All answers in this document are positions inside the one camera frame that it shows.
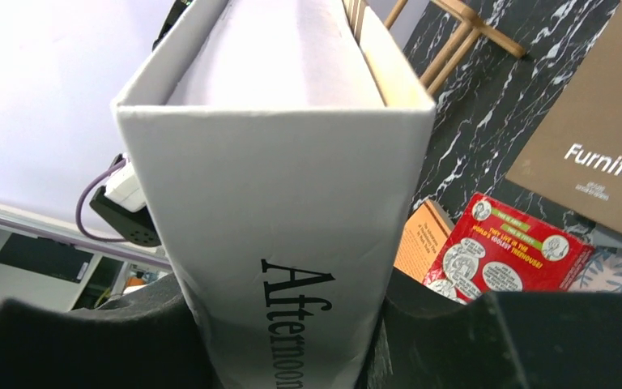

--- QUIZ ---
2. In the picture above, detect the wooden book rack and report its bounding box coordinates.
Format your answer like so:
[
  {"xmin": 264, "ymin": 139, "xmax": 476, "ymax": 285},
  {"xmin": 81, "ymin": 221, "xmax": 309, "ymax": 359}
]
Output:
[{"xmin": 398, "ymin": 1, "xmax": 527, "ymax": 98}]

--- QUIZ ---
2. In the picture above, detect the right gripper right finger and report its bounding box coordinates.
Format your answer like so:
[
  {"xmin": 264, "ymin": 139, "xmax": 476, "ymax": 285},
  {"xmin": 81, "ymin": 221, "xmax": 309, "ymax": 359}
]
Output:
[{"xmin": 359, "ymin": 270, "xmax": 622, "ymax": 388}]

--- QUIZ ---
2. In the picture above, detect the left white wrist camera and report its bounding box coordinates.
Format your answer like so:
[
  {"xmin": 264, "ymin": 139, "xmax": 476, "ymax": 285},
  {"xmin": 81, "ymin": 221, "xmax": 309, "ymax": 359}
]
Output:
[{"xmin": 104, "ymin": 161, "xmax": 146, "ymax": 212}]

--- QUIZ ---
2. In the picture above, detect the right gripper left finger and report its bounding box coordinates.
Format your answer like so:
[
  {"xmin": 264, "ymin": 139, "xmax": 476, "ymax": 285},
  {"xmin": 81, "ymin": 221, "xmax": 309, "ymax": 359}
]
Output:
[{"xmin": 0, "ymin": 275, "xmax": 218, "ymax": 388}]

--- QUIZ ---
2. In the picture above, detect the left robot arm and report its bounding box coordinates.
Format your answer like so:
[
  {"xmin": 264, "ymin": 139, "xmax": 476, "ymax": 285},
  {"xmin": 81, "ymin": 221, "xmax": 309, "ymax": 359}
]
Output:
[{"xmin": 75, "ymin": 154, "xmax": 161, "ymax": 247}]

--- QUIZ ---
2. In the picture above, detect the orange paperback book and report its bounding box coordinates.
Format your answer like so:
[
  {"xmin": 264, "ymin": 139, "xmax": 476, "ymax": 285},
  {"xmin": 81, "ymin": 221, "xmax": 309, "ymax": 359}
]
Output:
[{"xmin": 394, "ymin": 199, "xmax": 454, "ymax": 284}]

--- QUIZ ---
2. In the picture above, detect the aluminium front rail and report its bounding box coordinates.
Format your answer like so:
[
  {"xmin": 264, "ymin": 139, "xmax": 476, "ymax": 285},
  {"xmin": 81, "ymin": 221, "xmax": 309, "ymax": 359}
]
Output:
[{"xmin": 0, "ymin": 203, "xmax": 171, "ymax": 271}]

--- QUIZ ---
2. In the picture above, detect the floral patterned book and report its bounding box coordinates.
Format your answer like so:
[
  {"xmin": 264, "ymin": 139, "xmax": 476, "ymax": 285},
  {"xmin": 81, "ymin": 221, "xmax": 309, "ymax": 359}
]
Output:
[{"xmin": 569, "ymin": 248, "xmax": 622, "ymax": 293}]

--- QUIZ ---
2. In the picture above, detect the brown Decorate Furniture book box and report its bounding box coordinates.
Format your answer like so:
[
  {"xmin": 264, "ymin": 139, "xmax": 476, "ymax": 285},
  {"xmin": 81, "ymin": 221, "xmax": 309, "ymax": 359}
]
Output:
[{"xmin": 507, "ymin": 2, "xmax": 622, "ymax": 234}]

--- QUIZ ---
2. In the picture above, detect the red comic treehouse book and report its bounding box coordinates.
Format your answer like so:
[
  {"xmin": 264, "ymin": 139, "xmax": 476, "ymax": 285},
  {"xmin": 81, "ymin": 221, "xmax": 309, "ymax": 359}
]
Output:
[{"xmin": 423, "ymin": 192, "xmax": 594, "ymax": 304}]

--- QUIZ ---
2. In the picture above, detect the white Afternoon tea book box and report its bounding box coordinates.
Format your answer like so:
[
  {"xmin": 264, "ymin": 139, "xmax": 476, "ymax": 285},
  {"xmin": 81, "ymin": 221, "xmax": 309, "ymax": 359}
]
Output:
[{"xmin": 112, "ymin": 1, "xmax": 436, "ymax": 388}]

